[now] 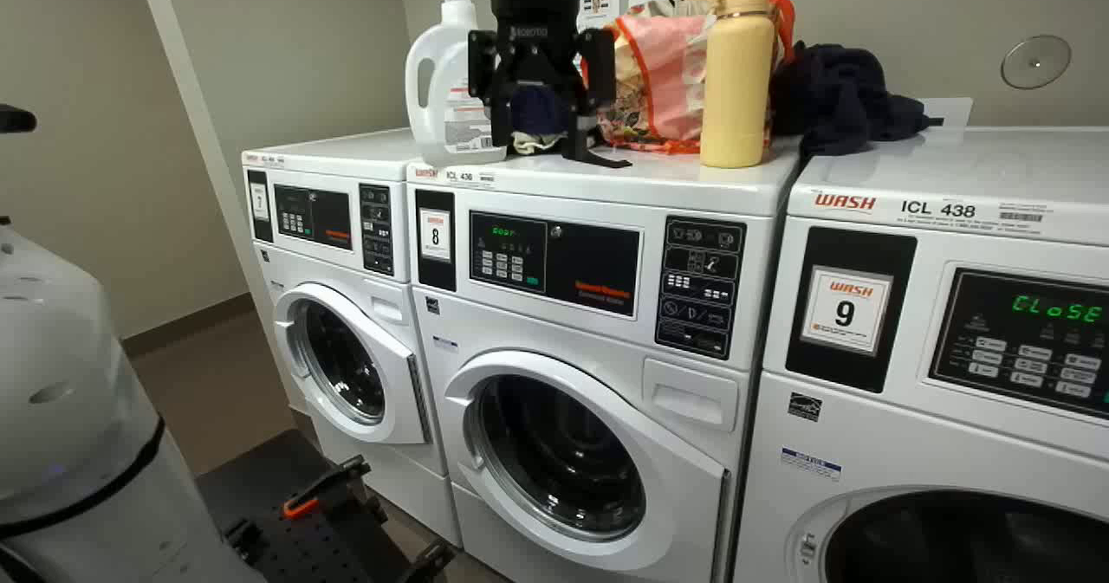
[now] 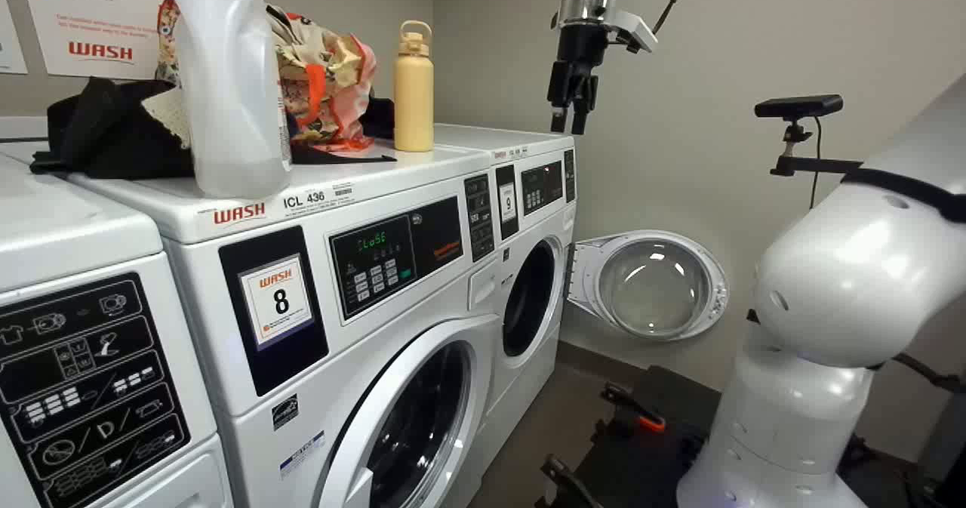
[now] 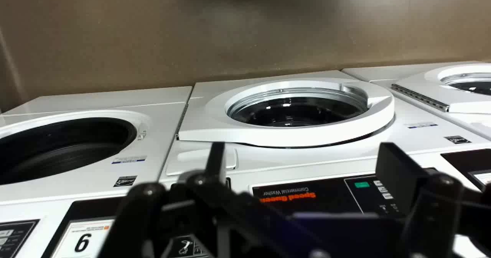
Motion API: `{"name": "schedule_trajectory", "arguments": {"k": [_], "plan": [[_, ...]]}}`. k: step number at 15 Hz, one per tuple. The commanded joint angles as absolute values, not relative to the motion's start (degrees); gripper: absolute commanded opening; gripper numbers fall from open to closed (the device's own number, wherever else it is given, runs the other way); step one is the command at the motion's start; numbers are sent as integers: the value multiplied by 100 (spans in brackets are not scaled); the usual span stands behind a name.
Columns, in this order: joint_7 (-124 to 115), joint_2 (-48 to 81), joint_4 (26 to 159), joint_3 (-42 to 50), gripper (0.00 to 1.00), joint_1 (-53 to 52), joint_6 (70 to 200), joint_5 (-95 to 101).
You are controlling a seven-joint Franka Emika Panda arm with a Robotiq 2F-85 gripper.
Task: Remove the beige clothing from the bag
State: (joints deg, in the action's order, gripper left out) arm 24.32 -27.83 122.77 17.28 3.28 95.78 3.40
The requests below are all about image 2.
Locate translucent detergent jug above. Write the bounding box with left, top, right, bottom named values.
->
left=171, top=0, right=294, bottom=200

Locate washing machine with icon panel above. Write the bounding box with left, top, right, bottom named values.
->
left=0, top=142, right=236, bottom=508

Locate yellow water bottle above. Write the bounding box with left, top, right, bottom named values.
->
left=392, top=20, right=436, bottom=153

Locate orange and black clamp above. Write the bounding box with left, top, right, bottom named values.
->
left=599, top=382, right=667, bottom=435

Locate camera on mount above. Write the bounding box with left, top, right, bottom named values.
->
left=755, top=94, right=866, bottom=177

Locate washing machine with open door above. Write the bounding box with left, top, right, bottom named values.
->
left=432, top=122, right=579, bottom=508

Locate open washing machine door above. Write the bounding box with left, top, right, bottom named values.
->
left=565, top=229, right=731, bottom=342

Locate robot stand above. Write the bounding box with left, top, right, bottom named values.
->
left=534, top=365, right=966, bottom=508

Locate black cable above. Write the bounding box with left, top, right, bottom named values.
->
left=809, top=115, right=825, bottom=211

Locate patterned fabric bag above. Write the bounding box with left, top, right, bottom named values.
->
left=154, top=0, right=379, bottom=154

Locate closed washing machine door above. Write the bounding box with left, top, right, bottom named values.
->
left=312, top=313, right=504, bottom=508

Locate beige clothing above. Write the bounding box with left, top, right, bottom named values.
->
left=139, top=85, right=194, bottom=151

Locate wall poster with red print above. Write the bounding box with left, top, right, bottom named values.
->
left=18, top=0, right=191, bottom=81

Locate washing machine with closed door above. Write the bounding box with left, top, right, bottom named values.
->
left=66, top=138, right=505, bottom=508

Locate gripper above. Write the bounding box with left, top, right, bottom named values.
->
left=546, top=23, right=611, bottom=136

